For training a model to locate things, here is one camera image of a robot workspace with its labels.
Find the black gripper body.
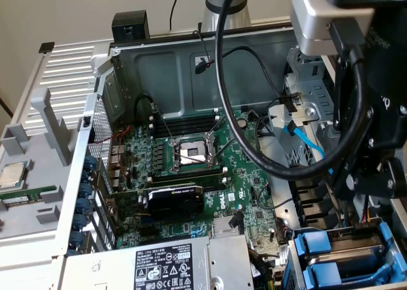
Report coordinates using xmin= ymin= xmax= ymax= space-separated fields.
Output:
xmin=324 ymin=0 xmax=407 ymax=163

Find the coloured power wire bundle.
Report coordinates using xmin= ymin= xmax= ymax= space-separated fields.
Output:
xmin=352 ymin=194 xmax=380 ymax=231

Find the blue SATA wire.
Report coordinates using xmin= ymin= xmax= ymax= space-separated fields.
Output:
xmin=287 ymin=120 xmax=335 ymax=176

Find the hard drive in blue caddy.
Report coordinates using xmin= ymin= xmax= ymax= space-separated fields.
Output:
xmin=286 ymin=216 xmax=407 ymax=290

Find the grey metal drive cage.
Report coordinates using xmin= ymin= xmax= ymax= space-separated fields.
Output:
xmin=284 ymin=46 xmax=338 ymax=163

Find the green Dell motherboard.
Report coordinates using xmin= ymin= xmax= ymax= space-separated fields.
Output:
xmin=107 ymin=108 xmax=292 ymax=267

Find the metal socket cover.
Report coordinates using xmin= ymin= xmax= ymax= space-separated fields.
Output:
xmin=206 ymin=111 xmax=237 ymax=163

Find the silver chipset heatsink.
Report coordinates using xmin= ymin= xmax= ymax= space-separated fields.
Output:
xmin=211 ymin=216 xmax=246 ymax=239

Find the thin metal locking lever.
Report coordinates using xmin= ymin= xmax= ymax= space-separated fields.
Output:
xmin=151 ymin=102 xmax=175 ymax=143
xmin=174 ymin=149 xmax=220 ymax=169

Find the CPU socket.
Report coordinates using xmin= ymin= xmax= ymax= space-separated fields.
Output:
xmin=170 ymin=133 xmax=220 ymax=174

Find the black RAM slot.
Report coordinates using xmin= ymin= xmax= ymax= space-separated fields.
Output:
xmin=151 ymin=166 xmax=227 ymax=176
xmin=160 ymin=114 xmax=220 ymax=127
xmin=155 ymin=124 xmax=219 ymax=137

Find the black graphics card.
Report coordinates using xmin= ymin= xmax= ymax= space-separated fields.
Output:
xmin=104 ymin=184 xmax=205 ymax=221

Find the open grey PC case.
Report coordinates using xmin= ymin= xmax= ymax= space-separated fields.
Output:
xmin=52 ymin=17 xmax=407 ymax=290

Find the silver power supply unit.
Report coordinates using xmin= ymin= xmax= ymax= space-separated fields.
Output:
xmin=62 ymin=235 xmax=255 ymax=290

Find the black plastic block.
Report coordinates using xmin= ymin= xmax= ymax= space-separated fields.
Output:
xmin=111 ymin=11 xmax=151 ymax=45

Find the grey plastic parts rack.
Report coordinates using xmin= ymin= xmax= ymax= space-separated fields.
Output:
xmin=0 ymin=86 xmax=85 ymax=240

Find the green RAM stick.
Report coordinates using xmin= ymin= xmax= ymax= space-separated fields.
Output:
xmin=0 ymin=190 xmax=45 ymax=207

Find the silver CPU chip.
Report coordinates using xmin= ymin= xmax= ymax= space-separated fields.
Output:
xmin=0 ymin=162 xmax=27 ymax=190

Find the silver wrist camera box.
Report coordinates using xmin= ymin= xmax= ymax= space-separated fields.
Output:
xmin=290 ymin=0 xmax=376 ymax=57

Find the black motherboard wire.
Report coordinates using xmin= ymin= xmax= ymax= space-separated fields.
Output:
xmin=254 ymin=113 xmax=292 ymax=173

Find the white wire label tag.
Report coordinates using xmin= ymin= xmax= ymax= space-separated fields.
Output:
xmin=277 ymin=242 xmax=291 ymax=267

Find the black angled SATA wire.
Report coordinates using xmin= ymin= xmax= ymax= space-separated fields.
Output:
xmin=228 ymin=211 xmax=245 ymax=235

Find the thick black gripper cable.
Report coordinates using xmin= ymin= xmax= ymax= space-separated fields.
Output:
xmin=214 ymin=0 xmax=366 ymax=181

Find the thin black red wire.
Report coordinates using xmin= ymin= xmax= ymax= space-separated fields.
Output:
xmin=192 ymin=29 xmax=214 ymax=67

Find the thin black cable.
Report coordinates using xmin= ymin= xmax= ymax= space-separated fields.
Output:
xmin=169 ymin=0 xmax=184 ymax=30

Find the dark floor cable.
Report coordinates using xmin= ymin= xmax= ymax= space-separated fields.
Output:
xmin=0 ymin=96 xmax=14 ymax=120

